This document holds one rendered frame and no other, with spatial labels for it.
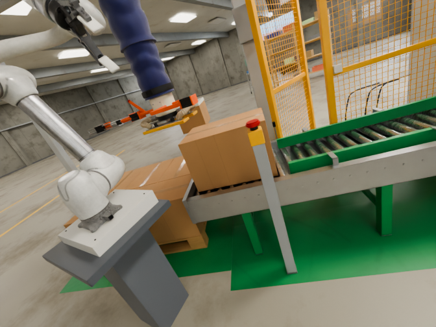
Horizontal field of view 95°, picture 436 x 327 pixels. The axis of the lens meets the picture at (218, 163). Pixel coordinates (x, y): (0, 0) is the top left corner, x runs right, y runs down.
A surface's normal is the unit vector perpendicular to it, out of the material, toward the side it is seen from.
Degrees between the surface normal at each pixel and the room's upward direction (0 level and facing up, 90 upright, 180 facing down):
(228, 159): 90
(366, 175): 90
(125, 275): 90
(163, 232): 90
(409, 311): 0
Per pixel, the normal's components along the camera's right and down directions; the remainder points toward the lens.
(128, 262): 0.83, -0.06
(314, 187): -0.10, 0.43
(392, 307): -0.32, -0.87
